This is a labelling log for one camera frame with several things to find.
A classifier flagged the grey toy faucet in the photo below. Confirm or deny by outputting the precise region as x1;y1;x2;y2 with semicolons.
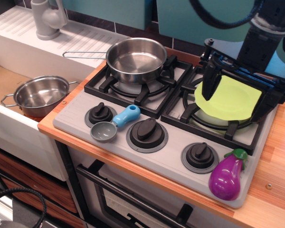
31;0;68;40

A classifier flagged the right black burner grate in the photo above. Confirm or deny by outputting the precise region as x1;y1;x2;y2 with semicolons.
161;66;276;155

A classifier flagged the black burner grate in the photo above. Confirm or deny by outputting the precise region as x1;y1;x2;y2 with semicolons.
161;66;276;155
84;55;193;119

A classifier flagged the steel frying pan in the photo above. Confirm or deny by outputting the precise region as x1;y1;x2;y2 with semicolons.
62;38;167;85

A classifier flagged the lime green plate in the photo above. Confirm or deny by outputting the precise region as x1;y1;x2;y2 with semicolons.
194;75;262;121

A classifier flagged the black stove knob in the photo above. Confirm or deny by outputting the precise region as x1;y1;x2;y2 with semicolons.
84;102;117;128
181;142;219;174
126;118;169;153

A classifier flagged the left black burner grate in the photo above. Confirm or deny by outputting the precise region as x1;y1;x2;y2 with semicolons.
84;55;193;119

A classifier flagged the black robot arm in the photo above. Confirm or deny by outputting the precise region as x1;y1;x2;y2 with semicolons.
190;0;285;123

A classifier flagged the purple toy eggplant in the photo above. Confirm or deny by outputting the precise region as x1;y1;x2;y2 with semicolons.
209;149;248;201

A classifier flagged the middle black stove knob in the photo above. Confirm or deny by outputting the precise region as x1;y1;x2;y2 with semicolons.
126;118;169;153

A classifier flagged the blue handled grey spoon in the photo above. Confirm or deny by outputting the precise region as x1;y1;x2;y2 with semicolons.
90;104;141;143

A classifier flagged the left black stove knob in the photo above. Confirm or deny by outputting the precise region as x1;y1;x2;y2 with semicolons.
84;102;117;128

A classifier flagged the black braided cable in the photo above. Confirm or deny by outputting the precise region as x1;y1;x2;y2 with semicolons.
0;187;47;228

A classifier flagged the right black stove knob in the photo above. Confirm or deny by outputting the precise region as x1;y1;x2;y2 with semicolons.
181;142;219;174

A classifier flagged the oven door with handle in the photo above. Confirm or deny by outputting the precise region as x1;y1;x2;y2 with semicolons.
76;160;193;228

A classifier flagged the white toy sink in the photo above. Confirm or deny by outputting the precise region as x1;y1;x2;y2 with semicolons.
0;6;125;181

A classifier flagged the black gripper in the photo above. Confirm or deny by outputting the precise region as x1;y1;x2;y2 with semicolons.
201;38;285;123

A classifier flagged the wooden drawer unit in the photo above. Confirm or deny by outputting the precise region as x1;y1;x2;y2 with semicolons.
0;149;84;228

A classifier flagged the grey toy stove top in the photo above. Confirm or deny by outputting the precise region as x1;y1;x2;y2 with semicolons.
52;59;281;209

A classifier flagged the steel two-handled pot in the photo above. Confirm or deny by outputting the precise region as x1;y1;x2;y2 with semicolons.
0;76;78;117

